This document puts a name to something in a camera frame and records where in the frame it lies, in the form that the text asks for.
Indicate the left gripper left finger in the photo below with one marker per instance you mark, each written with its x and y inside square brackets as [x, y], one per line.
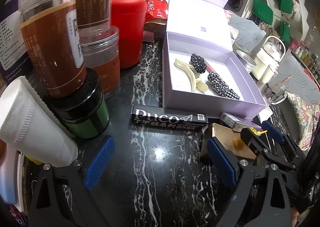
[61, 196]

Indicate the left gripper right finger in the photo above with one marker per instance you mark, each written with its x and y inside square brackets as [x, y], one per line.
[259, 196]

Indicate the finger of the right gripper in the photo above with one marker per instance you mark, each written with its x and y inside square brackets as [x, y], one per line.
[272, 130]

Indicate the yellow lollipop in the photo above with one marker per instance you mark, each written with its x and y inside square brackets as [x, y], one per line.
[257, 133]

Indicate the gold cardboard box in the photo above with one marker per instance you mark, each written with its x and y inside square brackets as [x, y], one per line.
[229, 139]

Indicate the black white gingham scrunchie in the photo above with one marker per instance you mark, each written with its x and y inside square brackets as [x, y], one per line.
[220, 87]

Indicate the pink lip gloss tube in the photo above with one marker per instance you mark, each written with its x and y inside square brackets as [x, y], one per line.
[209, 68]

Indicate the cream hair claw clip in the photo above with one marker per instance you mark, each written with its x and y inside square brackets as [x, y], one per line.
[193, 75]

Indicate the black Puco pen box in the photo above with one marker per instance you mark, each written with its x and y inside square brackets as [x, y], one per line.
[163, 118]

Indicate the black polka dot scrunchie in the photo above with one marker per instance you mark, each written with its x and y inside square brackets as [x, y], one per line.
[198, 63]

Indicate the floral fabric cushion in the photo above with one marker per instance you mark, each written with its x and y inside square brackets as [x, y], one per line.
[307, 116]

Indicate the glass Hello Kitty mug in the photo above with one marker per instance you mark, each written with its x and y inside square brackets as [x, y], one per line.
[274, 92]

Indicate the grey chair back near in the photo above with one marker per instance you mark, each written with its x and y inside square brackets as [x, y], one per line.
[300, 83]

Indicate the grey chair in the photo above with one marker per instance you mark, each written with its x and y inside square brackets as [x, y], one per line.
[249, 36]
[300, 83]

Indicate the steel cup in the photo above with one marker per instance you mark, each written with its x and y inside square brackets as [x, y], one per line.
[246, 60]

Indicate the cream water bottle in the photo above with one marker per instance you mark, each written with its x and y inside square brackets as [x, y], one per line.
[270, 54]

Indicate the lilac gift box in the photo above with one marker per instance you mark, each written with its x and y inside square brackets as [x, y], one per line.
[200, 27]

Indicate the grey chair back far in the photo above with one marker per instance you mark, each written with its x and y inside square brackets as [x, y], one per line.
[249, 36]

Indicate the green label black jar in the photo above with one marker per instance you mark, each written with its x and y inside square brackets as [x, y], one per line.
[84, 112]

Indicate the green tote bag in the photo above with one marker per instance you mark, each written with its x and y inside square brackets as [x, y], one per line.
[262, 12]

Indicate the dark purple label jar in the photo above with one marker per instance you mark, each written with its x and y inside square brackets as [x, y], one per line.
[15, 60]

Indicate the short orange label jar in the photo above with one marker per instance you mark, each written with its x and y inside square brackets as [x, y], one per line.
[101, 54]

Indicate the red snack bag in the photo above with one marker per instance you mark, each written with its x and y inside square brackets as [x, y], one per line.
[156, 9]

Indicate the brown herb jar front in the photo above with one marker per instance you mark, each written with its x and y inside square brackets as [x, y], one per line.
[51, 36]

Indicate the red cylindrical canister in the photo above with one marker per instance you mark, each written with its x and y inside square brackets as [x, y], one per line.
[129, 17]

